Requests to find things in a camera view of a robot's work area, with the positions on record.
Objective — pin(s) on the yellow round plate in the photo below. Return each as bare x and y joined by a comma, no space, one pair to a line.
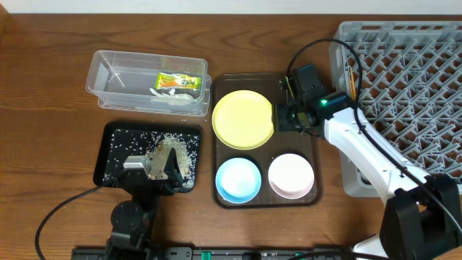
243,120

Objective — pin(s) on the clear plastic waste bin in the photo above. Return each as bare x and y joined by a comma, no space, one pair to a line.
121,81

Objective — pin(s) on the pink bowl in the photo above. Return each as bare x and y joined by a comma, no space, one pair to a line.
291,176

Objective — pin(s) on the grey plastic dishwasher rack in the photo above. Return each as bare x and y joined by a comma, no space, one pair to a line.
410,74

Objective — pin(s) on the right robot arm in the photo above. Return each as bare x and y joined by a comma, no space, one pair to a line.
422,217

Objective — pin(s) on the brown serving tray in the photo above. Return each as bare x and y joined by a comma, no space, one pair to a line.
305,145

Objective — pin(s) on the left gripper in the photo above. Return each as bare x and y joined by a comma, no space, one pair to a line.
149,181

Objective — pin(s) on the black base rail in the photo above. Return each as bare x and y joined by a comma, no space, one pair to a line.
187,253

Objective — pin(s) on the green snack wrapper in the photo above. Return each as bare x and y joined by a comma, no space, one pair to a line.
177,81

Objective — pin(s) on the white tissue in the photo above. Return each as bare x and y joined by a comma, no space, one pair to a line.
171,94

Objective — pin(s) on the wooden chopstick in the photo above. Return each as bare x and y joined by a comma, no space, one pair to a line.
289,87
352,85

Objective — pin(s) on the black plastic waste tray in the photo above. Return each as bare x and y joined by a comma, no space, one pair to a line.
139,126

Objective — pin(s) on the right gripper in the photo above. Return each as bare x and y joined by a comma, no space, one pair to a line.
282,112

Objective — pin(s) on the light blue bowl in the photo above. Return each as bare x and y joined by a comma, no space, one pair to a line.
238,180

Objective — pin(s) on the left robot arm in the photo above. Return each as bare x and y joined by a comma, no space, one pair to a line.
133,220

